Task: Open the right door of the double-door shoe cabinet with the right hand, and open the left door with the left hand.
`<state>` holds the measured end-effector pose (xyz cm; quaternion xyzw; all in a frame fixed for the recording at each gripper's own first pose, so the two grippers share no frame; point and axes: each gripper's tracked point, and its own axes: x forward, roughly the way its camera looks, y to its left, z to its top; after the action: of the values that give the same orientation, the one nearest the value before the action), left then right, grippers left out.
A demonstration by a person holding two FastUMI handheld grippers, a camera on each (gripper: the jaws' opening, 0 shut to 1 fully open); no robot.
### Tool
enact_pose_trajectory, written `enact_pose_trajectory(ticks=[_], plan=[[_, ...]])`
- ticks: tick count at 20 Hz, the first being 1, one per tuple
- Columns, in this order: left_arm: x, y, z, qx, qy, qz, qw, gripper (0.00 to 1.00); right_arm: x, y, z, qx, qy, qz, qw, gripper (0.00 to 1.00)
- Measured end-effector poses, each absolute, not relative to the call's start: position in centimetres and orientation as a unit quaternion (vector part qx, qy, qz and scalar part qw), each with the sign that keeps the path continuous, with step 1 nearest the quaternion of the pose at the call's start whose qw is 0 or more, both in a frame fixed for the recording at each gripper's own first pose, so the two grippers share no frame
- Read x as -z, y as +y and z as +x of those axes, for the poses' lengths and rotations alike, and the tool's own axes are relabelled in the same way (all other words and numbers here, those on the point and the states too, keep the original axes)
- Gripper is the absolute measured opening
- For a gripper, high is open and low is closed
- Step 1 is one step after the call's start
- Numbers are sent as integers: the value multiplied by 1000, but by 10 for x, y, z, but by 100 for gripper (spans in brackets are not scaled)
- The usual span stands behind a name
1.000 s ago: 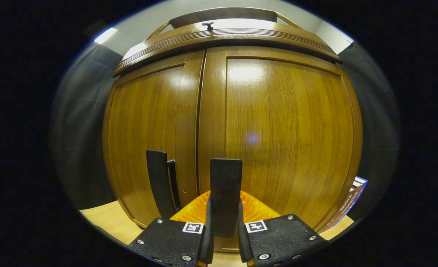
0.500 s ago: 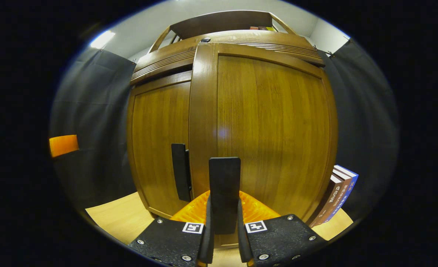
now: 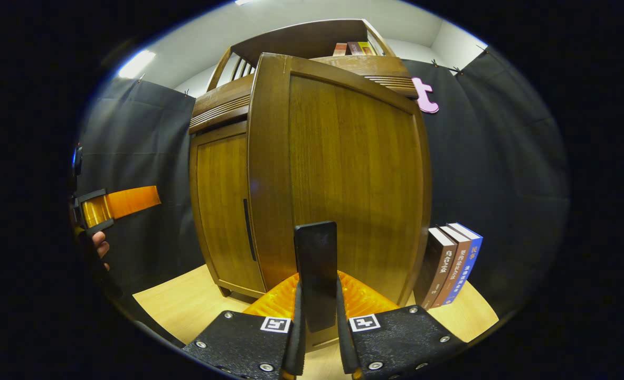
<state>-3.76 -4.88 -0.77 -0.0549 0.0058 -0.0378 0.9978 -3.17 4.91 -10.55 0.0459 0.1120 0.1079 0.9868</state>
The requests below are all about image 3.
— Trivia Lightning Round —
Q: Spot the light brown book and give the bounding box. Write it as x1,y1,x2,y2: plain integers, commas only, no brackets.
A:
431,225,472,308

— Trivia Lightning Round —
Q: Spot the wooden double-door shoe cabinet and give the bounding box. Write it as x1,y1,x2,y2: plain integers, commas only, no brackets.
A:
188,19,421,304

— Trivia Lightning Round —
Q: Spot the dark brown book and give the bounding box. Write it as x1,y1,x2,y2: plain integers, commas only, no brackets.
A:
413,227,458,310

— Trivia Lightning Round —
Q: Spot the black door handle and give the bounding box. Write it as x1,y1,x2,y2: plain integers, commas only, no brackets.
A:
243,198,257,262
294,221,339,333

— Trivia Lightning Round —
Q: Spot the wide wooden cabinet door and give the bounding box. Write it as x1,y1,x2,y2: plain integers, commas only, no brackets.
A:
246,52,433,349

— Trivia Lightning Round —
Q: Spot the black backdrop cloth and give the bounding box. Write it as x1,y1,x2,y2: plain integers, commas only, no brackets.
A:
74,46,571,317

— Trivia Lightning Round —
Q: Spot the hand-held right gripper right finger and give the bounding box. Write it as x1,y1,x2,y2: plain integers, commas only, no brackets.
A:
336,270,468,380

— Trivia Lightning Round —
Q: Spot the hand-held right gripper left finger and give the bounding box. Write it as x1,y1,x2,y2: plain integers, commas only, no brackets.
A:
183,272,307,380

